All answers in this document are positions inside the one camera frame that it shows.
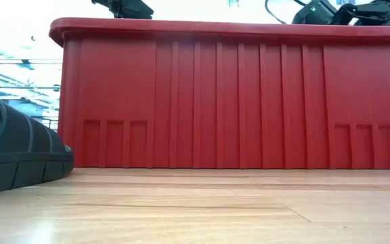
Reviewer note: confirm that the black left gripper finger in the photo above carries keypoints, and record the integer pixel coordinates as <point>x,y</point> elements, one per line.
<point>140,11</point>

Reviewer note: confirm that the black foam slide sandal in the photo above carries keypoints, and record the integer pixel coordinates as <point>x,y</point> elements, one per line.
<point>19,149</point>

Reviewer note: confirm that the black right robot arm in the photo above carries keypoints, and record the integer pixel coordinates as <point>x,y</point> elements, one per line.
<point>313,15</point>

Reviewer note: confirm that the red plastic bin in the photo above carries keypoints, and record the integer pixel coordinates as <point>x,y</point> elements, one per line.
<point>235,101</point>

